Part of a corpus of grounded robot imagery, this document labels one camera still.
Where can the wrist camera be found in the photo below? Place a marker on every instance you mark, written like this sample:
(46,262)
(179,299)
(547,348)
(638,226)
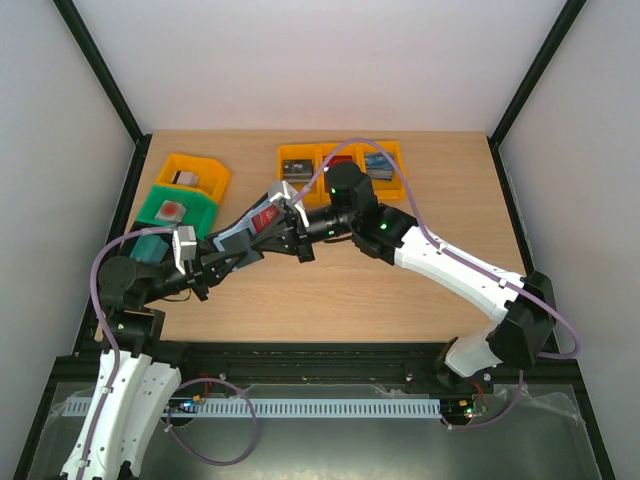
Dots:
(184,244)
(284,188)

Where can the red round card stack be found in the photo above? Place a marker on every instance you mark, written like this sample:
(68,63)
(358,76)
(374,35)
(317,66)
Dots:
(170,211)

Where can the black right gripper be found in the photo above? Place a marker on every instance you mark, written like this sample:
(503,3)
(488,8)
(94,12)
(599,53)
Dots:
(300,236)

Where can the blue card stack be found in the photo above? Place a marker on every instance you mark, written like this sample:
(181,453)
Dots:
(378,167)

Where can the white slotted cable duct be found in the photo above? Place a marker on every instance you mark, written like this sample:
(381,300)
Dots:
(314,408)

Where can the black right rear frame post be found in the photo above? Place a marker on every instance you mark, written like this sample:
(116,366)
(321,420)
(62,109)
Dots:
(563,23)

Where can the yellow bin with black cards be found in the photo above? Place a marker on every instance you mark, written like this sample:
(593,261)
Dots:
(298,151)

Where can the yellow bin left side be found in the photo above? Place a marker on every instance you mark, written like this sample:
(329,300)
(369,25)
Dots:
(213,181)

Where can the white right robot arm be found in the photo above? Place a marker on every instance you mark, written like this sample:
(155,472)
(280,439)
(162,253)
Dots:
(518,307)

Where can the teal card stack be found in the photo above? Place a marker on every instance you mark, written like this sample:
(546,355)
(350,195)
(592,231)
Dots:
(149,249)

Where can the black frame post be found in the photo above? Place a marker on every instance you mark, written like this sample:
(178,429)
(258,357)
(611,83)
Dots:
(91,52)
(563,23)

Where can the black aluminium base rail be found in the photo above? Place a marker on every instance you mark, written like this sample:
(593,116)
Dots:
(411,366)

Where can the black left rear frame post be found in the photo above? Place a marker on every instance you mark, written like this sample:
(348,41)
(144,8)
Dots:
(91,52)

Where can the silver card stack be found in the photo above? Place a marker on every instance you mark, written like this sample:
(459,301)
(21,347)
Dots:
(185,178)

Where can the yellow bin with blue cards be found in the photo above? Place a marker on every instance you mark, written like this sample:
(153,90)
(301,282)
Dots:
(387,190)

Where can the yellow bin with red cards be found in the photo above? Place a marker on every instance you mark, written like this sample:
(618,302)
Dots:
(325,150)

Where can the green bin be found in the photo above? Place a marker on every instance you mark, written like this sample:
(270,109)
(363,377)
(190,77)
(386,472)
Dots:
(201,212)

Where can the black card stack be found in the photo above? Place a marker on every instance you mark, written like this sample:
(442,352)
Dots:
(297,170)

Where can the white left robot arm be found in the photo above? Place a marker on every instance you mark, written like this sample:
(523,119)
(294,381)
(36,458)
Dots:
(138,374)

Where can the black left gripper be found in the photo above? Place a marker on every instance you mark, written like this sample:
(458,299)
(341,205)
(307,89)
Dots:
(205,268)

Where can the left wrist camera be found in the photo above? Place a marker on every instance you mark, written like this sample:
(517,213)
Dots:
(184,244)

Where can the black card holder wallet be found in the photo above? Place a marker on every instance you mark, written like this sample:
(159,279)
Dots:
(239,234)

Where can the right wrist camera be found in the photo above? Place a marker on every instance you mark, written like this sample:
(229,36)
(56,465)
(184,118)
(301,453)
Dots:
(284,188)

